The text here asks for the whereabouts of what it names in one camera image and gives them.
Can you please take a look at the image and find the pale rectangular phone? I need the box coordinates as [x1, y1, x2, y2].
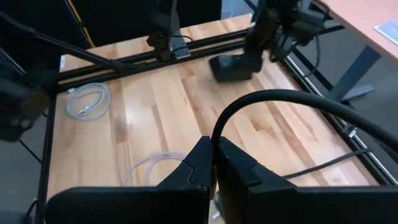
[374, 20, 398, 47]

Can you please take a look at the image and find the light wooden desk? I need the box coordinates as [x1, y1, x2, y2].
[320, 0, 398, 102]

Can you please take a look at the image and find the light blue USB cable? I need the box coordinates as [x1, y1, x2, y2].
[64, 82, 112, 121]

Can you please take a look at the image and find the black charger block with label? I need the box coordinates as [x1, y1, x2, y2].
[209, 54, 262, 83]

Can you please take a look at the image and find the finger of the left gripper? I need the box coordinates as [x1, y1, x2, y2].
[241, 46, 265, 74]

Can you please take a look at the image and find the black backdrop curtain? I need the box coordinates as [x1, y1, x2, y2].
[0, 0, 222, 47]

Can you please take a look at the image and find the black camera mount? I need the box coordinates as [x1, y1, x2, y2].
[0, 46, 58, 142]

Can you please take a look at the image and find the black USB cable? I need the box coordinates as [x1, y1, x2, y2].
[210, 89, 398, 150]

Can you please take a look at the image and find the yellow cable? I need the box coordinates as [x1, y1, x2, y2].
[64, 0, 96, 48]

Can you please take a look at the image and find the black power cord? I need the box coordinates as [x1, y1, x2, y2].
[280, 148, 373, 180]

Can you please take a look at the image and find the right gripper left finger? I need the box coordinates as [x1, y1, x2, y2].
[46, 136, 215, 224]

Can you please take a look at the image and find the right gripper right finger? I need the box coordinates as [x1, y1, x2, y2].
[217, 136, 398, 224]

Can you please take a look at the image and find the white braided USB cable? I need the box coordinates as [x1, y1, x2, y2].
[122, 151, 188, 188]

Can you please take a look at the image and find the black diagonal frame strut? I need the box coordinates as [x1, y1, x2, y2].
[0, 12, 134, 72]

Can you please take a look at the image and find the black aluminium table frame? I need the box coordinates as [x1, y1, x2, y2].
[32, 27, 398, 224]

